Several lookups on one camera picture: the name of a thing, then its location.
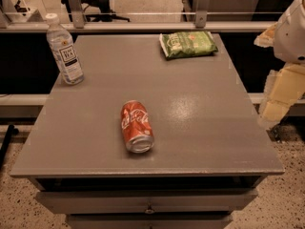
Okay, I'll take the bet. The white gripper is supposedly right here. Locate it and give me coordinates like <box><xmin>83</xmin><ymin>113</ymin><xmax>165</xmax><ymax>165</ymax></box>
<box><xmin>254</xmin><ymin>0</ymin><xmax>305</xmax><ymax>129</ymax></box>

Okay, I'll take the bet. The red coke can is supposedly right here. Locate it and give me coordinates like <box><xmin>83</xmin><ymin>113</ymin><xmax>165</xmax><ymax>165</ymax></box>
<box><xmin>121</xmin><ymin>100</ymin><xmax>154</xmax><ymax>154</ymax></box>

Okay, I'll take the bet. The green jalapeno chip bag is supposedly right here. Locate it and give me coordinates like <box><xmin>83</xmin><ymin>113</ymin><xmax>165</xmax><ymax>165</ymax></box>
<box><xmin>159</xmin><ymin>31</ymin><xmax>218</xmax><ymax>59</ymax></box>

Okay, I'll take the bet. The grey cabinet top drawer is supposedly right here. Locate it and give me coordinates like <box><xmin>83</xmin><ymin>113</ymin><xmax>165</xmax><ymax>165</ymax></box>
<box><xmin>36</xmin><ymin>189</ymin><xmax>258</xmax><ymax>215</ymax></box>

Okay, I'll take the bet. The grey cabinet drawer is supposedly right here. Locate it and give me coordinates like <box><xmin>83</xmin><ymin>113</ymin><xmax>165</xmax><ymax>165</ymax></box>
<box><xmin>36</xmin><ymin>189</ymin><xmax>258</xmax><ymax>215</ymax></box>
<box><xmin>67</xmin><ymin>214</ymin><xmax>232</xmax><ymax>229</ymax></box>

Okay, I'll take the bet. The black office chair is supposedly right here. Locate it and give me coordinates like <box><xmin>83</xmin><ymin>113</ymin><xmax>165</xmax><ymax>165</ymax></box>
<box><xmin>59</xmin><ymin>0</ymin><xmax>131</xmax><ymax>23</ymax></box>

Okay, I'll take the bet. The clear tea bottle white label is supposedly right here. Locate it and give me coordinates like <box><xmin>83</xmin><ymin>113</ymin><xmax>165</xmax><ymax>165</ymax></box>
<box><xmin>46</xmin><ymin>13</ymin><xmax>84</xmax><ymax>85</ymax></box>

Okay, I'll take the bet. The black pole at left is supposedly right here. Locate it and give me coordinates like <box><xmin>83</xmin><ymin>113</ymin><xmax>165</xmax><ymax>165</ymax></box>
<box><xmin>0</xmin><ymin>125</ymin><xmax>19</xmax><ymax>169</ymax></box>

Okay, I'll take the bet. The metal railing frame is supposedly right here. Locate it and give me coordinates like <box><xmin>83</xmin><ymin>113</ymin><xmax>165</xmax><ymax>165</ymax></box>
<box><xmin>1</xmin><ymin>0</ymin><xmax>281</xmax><ymax>32</ymax></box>

